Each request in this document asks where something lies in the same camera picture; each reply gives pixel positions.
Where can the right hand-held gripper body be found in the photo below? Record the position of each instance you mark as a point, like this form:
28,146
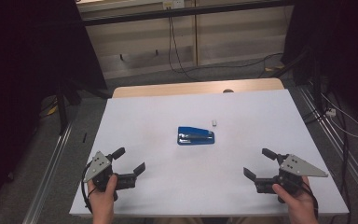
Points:
290,175

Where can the aluminium floor rail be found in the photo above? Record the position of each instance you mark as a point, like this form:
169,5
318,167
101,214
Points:
338,143
48,174

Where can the black horizontal bar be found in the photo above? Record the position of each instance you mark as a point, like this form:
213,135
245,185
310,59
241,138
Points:
183,12

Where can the dark round table cap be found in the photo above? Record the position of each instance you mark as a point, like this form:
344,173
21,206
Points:
228,90

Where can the white power plug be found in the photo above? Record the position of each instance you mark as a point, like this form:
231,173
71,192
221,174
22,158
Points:
331,112

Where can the white wall socket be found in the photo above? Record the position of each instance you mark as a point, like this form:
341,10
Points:
174,3

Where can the black stand leg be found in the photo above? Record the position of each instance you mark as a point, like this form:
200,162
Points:
62,109

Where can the black curtain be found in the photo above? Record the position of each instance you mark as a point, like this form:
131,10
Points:
338,46
21,77

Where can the person's left hand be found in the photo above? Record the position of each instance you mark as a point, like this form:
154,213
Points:
101,200

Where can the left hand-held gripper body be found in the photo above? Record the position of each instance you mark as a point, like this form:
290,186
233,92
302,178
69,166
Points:
101,177

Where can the person's right hand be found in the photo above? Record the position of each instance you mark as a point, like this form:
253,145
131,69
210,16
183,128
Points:
298,202

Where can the blue stapler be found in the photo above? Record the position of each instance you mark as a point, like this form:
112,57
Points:
195,137

